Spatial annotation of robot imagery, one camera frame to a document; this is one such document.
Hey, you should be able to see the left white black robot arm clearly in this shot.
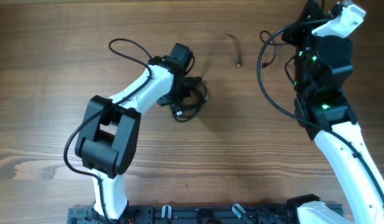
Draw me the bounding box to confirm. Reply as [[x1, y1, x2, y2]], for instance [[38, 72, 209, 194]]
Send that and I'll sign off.
[[70, 44, 208, 223]]

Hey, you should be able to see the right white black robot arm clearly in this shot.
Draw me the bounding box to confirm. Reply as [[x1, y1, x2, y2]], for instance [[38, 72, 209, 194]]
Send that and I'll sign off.
[[282, 1, 384, 223]]

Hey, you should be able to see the thin black cable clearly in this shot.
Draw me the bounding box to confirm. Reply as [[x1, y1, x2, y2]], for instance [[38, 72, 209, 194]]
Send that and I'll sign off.
[[225, 30, 289, 69]]

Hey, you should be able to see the thick black cable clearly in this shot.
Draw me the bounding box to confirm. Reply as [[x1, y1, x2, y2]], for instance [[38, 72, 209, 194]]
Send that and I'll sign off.
[[168, 76, 211, 123]]

